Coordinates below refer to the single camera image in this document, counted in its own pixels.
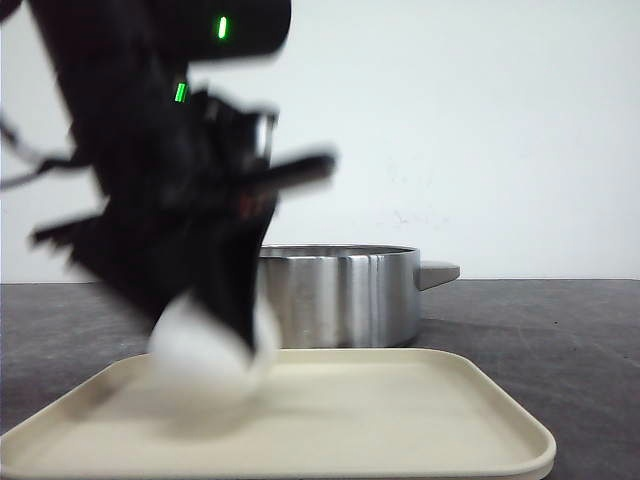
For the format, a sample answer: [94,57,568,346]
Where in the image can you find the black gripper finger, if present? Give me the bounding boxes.
[64,234,201,331]
[194,214,272,355]

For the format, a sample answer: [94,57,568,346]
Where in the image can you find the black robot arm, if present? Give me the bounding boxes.
[1,1,336,352]

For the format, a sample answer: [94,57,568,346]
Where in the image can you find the stainless steel steamer pot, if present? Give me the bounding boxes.
[259,244,461,349]

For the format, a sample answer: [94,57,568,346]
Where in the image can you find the panda bun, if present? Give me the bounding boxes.
[148,294,281,438]

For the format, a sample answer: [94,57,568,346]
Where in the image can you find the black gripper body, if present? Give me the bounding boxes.
[32,90,335,274]

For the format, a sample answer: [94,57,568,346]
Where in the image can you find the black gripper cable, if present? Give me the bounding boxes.
[0,114,96,191]

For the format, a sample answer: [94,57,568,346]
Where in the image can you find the beige rectangular plastic tray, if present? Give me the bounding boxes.
[1,349,557,479]

